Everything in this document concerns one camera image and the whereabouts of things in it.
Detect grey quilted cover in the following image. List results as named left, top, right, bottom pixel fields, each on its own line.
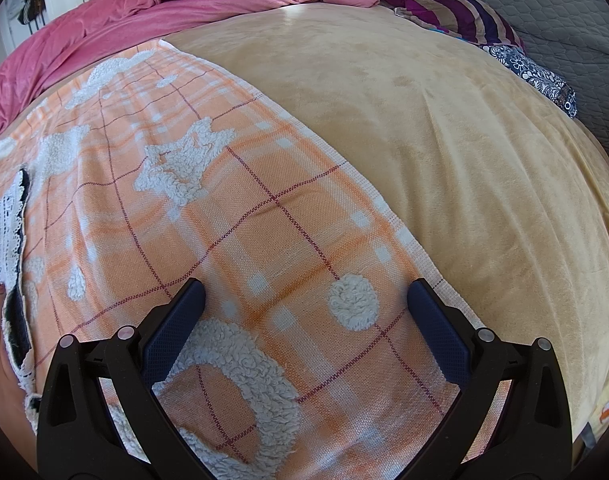
left=369, top=0, right=609, bottom=186

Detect hanging clothes and bags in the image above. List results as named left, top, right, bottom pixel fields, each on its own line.
left=7, top=0, right=48, bottom=28

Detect pink duvet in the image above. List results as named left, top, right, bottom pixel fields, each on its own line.
left=0, top=0, right=380, bottom=148

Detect beige bed sheet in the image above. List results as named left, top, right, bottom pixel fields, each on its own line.
left=162, top=2, right=609, bottom=441

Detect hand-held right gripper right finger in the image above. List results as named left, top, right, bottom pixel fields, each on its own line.
left=407, top=278, right=573, bottom=480

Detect blue floral cloth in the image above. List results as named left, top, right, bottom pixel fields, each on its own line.
left=482, top=44, right=580, bottom=120

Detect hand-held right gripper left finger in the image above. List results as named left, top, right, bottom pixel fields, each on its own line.
left=36, top=277, right=206, bottom=480

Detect orange plaid bear blanket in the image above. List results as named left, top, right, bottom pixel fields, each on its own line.
left=0, top=40, right=515, bottom=480

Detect purple striped pillow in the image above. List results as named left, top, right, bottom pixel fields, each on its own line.
left=372, top=0, right=528, bottom=53

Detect blue denim pants lace hem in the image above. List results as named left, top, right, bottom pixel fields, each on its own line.
left=0, top=169, right=42, bottom=433

